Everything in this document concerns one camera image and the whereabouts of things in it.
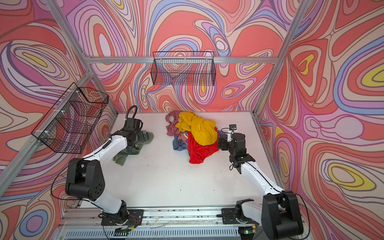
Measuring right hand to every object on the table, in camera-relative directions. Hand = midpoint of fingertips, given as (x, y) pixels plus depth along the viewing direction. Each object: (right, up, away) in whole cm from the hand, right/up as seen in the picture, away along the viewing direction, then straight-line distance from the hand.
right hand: (227, 139), depth 87 cm
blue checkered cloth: (-31, -5, +13) cm, 34 cm away
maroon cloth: (-35, +6, +17) cm, 40 cm away
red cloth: (-17, -8, +3) cm, 19 cm away
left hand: (-54, +2, +5) cm, 54 cm away
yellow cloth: (-13, +5, +3) cm, 15 cm away
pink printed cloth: (-27, +1, +8) cm, 29 cm away
